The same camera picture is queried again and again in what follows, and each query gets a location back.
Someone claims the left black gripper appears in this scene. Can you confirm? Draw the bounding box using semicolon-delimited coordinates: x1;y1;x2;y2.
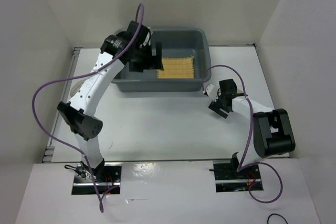
129;41;163;73

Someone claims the yellow bamboo mat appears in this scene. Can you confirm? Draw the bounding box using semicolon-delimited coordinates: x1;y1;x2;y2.
156;56;195;79

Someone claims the clear glass plate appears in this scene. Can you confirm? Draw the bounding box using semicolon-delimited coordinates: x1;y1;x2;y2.
70;80;84;98

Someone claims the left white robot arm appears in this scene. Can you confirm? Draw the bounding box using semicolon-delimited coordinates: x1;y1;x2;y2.
57;21;163;182

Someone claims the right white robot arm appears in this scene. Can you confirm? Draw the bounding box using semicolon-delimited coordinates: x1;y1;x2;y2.
203;79;296;178

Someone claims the grey plastic bin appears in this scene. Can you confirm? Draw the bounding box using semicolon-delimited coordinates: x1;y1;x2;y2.
112;27;211;92

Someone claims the black rubber band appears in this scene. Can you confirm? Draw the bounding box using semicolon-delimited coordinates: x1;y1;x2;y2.
266;213;288;224

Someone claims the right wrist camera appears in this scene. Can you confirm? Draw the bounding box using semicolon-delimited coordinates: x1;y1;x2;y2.
203;84;220;102

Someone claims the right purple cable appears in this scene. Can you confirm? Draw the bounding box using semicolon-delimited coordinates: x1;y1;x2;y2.
201;65;284;204

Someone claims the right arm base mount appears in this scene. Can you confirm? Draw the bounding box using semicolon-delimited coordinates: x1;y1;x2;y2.
209;160;264;193

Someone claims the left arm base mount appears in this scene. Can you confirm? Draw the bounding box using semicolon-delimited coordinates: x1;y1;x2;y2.
64;162;122;195

